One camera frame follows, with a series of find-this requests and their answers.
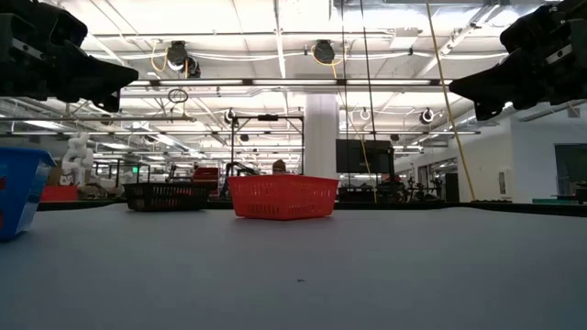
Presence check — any black hanging cable with coil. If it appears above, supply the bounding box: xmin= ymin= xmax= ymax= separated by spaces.
xmin=359 ymin=0 xmax=378 ymax=141

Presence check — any blue plastic basket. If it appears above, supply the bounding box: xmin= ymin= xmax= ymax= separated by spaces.
xmin=0 ymin=146 xmax=57 ymax=243

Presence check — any yellow cable at monitor stand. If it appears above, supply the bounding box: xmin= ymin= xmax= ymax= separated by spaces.
xmin=360 ymin=135 xmax=378 ymax=204

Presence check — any black gantry frame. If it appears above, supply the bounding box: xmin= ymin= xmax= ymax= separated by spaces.
xmin=230 ymin=114 xmax=305 ymax=178

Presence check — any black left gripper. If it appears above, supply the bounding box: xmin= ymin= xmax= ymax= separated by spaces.
xmin=0 ymin=0 xmax=138 ymax=113

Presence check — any red bin rack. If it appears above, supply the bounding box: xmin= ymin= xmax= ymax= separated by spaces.
xmin=192 ymin=166 xmax=220 ymax=184

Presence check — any red plastic basket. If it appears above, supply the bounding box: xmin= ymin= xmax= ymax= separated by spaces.
xmin=227 ymin=174 xmax=340 ymax=221

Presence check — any thin black hanging cable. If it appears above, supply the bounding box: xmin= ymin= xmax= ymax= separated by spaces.
xmin=339 ymin=0 xmax=349 ymax=141

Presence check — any large black monitor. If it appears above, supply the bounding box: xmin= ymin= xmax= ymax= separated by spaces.
xmin=336 ymin=138 xmax=394 ymax=174

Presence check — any black metal table frame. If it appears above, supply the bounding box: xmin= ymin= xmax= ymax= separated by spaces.
xmin=36 ymin=199 xmax=587 ymax=217

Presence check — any white building pillar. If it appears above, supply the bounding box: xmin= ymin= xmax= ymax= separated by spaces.
xmin=304 ymin=93 xmax=340 ymax=181

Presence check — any yellow hanging cable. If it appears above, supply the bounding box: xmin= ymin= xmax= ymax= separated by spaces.
xmin=425 ymin=0 xmax=478 ymax=202

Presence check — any red crate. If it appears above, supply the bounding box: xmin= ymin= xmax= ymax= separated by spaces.
xmin=39 ymin=185 xmax=79 ymax=203

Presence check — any white humanoid figure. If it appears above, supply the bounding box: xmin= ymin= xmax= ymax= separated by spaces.
xmin=61 ymin=132 xmax=95 ymax=187

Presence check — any long ceiling light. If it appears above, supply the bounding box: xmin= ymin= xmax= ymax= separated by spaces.
xmin=158 ymin=79 xmax=244 ymax=87
xmin=251 ymin=79 xmax=338 ymax=87
xmin=347 ymin=79 xmax=432 ymax=87

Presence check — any black plastic basket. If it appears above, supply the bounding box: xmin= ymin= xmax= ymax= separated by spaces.
xmin=122 ymin=181 xmax=212 ymax=213

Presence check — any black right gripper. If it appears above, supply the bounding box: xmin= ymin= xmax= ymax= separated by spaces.
xmin=449 ymin=0 xmax=587 ymax=123

